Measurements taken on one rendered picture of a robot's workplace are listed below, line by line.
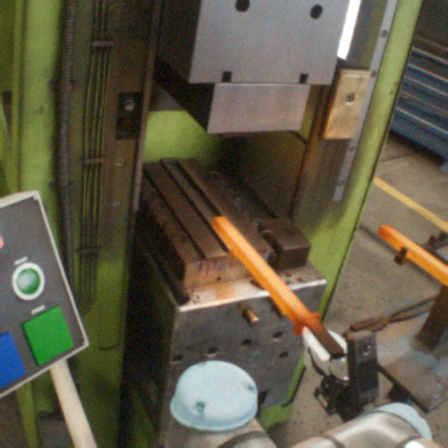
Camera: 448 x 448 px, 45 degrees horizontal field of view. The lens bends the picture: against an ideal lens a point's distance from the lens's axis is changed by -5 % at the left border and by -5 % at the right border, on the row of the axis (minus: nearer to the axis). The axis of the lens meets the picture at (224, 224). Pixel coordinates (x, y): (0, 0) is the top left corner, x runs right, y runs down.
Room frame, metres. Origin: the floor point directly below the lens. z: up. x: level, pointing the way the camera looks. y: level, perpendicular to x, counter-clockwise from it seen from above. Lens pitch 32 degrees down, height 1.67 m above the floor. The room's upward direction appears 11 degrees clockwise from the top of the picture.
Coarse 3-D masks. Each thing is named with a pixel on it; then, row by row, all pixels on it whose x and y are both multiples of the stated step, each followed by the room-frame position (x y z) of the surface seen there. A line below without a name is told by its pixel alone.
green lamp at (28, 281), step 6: (24, 270) 0.65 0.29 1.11; (30, 270) 0.66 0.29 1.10; (36, 270) 0.66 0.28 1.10; (18, 276) 0.64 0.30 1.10; (24, 276) 0.64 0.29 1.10; (30, 276) 0.65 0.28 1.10; (36, 276) 0.66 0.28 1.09; (18, 282) 0.63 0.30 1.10; (24, 282) 0.64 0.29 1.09; (30, 282) 0.64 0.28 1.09; (36, 282) 0.65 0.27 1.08; (18, 288) 0.63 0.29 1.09; (24, 288) 0.63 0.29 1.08; (30, 288) 0.64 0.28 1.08; (36, 288) 0.65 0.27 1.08; (24, 294) 0.63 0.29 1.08; (30, 294) 0.63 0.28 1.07
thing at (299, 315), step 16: (224, 224) 1.05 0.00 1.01; (240, 240) 1.00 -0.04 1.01; (240, 256) 0.96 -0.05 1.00; (256, 256) 0.94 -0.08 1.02; (256, 272) 0.90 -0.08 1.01; (272, 272) 0.90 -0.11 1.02; (272, 288) 0.85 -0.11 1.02; (288, 288) 0.85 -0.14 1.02; (288, 304) 0.80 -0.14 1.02; (304, 320) 0.76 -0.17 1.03; (320, 336) 0.72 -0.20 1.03; (336, 352) 0.69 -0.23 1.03
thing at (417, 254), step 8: (384, 232) 1.12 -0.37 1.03; (392, 232) 1.12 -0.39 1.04; (392, 240) 1.10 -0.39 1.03; (400, 240) 1.09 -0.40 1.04; (408, 240) 1.09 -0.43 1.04; (400, 248) 1.08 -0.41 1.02; (408, 248) 1.06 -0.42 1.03; (416, 248) 1.07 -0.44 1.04; (408, 256) 1.06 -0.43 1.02; (416, 256) 1.04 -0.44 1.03; (424, 256) 1.04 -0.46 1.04; (432, 256) 1.04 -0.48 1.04; (424, 264) 1.03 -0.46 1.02; (432, 264) 1.01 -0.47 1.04; (440, 264) 1.02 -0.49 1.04; (432, 272) 1.01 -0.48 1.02; (440, 272) 0.99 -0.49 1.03; (440, 280) 0.99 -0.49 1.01
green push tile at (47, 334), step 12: (48, 312) 0.64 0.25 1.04; (60, 312) 0.65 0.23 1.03; (24, 324) 0.60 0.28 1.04; (36, 324) 0.61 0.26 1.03; (48, 324) 0.63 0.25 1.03; (60, 324) 0.64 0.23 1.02; (36, 336) 0.60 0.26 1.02; (48, 336) 0.61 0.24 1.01; (60, 336) 0.63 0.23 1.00; (36, 348) 0.59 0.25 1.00; (48, 348) 0.60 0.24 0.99; (60, 348) 0.62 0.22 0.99; (36, 360) 0.58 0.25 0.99
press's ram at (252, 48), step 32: (192, 0) 0.92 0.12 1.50; (224, 0) 0.92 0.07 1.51; (256, 0) 0.95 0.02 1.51; (288, 0) 0.98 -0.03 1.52; (320, 0) 1.01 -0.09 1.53; (160, 32) 1.02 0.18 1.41; (192, 32) 0.91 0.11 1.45; (224, 32) 0.92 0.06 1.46; (256, 32) 0.95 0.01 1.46; (288, 32) 0.99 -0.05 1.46; (320, 32) 1.02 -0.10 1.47; (192, 64) 0.90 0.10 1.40; (224, 64) 0.93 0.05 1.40; (256, 64) 0.96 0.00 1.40; (288, 64) 0.99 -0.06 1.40; (320, 64) 1.03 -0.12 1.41
